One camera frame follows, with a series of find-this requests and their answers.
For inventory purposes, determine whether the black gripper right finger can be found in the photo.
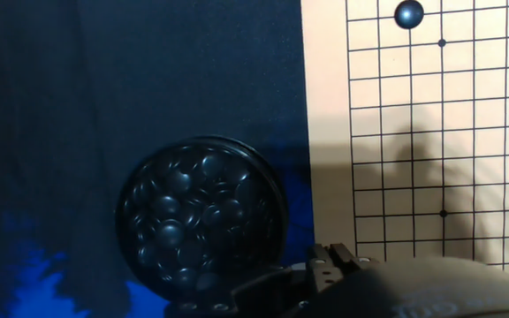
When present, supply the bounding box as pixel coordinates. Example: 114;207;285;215
329;242;373;273

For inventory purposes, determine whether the tan go board sheet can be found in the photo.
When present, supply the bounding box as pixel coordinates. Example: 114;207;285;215
300;0;509;282

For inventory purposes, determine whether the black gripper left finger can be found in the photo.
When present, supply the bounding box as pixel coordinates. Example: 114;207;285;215
306;243;339;292

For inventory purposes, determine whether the black go stone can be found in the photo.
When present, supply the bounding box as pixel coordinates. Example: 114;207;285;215
393;0;425;30

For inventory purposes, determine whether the blue black printed mat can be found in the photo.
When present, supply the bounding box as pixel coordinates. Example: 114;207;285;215
0;0;315;318

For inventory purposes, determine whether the black round stone bowl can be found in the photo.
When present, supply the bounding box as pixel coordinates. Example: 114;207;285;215
115;135;290;306

